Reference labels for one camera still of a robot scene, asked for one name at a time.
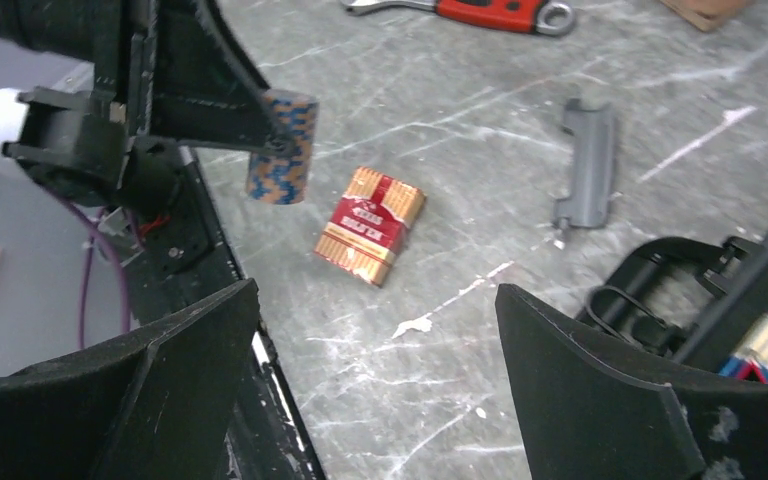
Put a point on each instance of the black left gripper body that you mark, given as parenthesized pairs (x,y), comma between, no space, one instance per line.
(87,147)

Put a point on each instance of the brown wooden board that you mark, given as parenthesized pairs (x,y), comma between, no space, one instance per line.
(706,15)

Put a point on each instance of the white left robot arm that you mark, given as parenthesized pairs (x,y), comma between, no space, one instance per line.
(166,74)

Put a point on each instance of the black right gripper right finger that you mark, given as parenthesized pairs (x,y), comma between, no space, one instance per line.
(590,406)

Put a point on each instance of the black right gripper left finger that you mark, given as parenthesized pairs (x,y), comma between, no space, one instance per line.
(151,404)

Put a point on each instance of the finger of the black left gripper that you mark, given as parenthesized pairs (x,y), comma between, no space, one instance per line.
(206,91)

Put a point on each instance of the red handled adjustable wrench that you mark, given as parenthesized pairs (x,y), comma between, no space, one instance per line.
(549,18)

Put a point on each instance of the red playing card deck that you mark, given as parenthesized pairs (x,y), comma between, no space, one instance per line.
(369,225)

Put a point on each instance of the grey plastic bracket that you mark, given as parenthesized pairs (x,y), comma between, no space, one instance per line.
(593,163)

